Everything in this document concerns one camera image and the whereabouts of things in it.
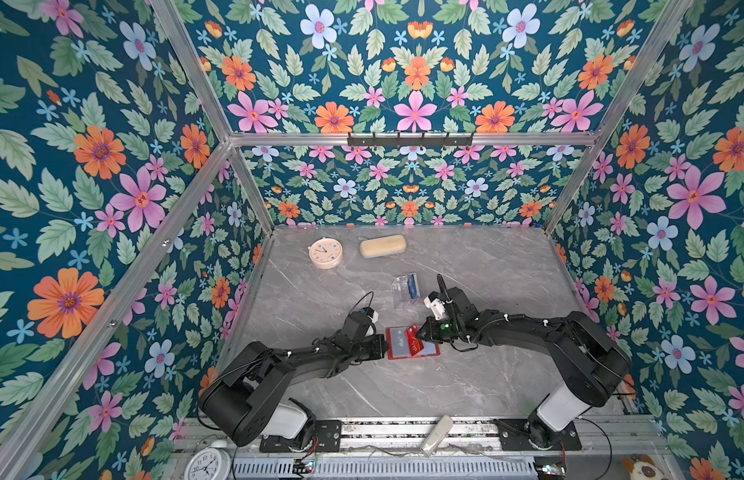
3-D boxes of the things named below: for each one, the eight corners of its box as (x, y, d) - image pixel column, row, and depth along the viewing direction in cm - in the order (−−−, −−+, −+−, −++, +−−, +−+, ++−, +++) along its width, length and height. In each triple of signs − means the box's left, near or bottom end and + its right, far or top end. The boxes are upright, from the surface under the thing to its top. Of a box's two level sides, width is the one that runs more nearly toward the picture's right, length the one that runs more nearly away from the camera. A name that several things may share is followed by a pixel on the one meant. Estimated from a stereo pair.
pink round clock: (306, 269, 109) (304, 264, 106) (313, 242, 117) (311, 237, 115) (340, 269, 109) (339, 264, 106) (344, 242, 117) (343, 237, 115)
